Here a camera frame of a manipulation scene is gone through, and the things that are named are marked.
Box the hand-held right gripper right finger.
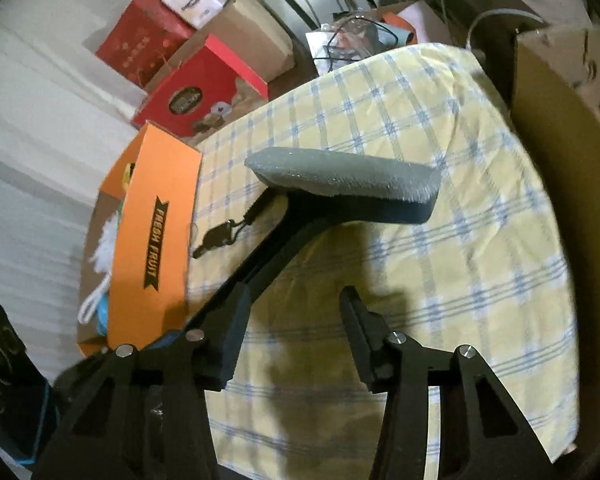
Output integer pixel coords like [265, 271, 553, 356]
[339, 286, 556, 480]

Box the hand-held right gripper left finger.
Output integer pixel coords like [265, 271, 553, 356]
[30, 282, 253, 480]

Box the white cable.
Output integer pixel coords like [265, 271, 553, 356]
[77, 279, 112, 324]

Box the black brush with grey head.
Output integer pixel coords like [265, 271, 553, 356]
[145, 147, 441, 353]

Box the white fluffy duster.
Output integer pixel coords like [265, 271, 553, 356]
[91, 209, 127, 275]

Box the orange cardboard fruit box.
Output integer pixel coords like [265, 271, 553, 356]
[77, 121, 203, 358]

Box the yellow checked tablecloth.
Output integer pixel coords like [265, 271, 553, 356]
[185, 42, 581, 480]

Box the red box with picture print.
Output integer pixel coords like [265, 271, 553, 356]
[130, 35, 270, 139]

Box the large open cardboard box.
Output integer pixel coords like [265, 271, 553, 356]
[510, 35, 600, 466]

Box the brown cardboard box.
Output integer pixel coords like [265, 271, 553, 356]
[200, 0, 296, 83]

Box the orange packet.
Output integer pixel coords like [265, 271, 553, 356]
[380, 12, 419, 46]

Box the dark red gift box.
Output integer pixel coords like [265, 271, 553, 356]
[95, 0, 196, 93]

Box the white paper bag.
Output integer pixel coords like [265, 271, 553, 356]
[394, 0, 455, 47]

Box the cardboard box with flap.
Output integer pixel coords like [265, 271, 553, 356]
[517, 24, 600, 121]

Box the small black pouch with strap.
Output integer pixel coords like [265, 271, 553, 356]
[192, 199, 267, 260]

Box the black cable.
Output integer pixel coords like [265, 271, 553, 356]
[312, 15, 406, 77]

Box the grey cable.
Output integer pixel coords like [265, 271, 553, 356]
[466, 7, 548, 53]

